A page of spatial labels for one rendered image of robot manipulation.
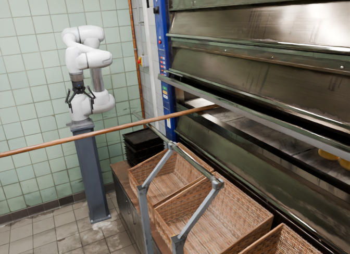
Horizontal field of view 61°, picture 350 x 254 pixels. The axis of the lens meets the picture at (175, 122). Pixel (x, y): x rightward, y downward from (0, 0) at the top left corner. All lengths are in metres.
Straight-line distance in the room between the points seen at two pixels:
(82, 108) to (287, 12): 1.86
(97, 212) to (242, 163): 1.75
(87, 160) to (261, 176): 1.68
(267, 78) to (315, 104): 0.30
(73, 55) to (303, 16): 1.32
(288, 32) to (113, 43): 2.11
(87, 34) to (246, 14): 1.34
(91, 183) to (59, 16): 1.56
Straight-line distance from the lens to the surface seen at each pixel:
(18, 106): 3.15
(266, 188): 1.69
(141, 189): 1.76
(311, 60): 1.32
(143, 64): 2.89
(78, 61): 2.00
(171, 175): 2.57
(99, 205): 3.10
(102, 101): 2.69
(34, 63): 3.08
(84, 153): 2.83
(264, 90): 1.51
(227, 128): 1.89
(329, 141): 1.13
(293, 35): 1.35
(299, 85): 1.38
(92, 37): 2.52
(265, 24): 1.49
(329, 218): 1.48
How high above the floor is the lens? 1.89
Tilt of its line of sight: 20 degrees down
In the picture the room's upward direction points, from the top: 5 degrees counter-clockwise
